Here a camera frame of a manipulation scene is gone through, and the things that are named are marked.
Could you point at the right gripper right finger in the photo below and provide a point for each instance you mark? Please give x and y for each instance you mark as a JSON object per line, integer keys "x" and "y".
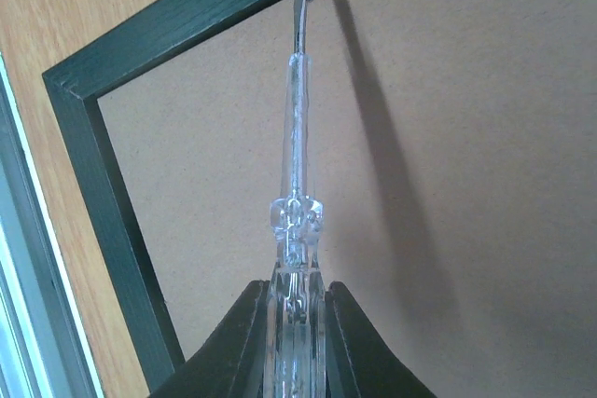
{"x": 358, "y": 361}

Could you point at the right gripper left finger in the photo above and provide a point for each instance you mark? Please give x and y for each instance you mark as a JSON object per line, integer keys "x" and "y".
{"x": 230, "y": 363}

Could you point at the clear handled screwdriver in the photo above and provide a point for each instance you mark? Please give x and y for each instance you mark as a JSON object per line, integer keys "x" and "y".
{"x": 295, "y": 351}

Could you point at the aluminium front rail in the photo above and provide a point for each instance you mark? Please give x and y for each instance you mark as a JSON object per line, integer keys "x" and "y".
{"x": 44, "y": 349}

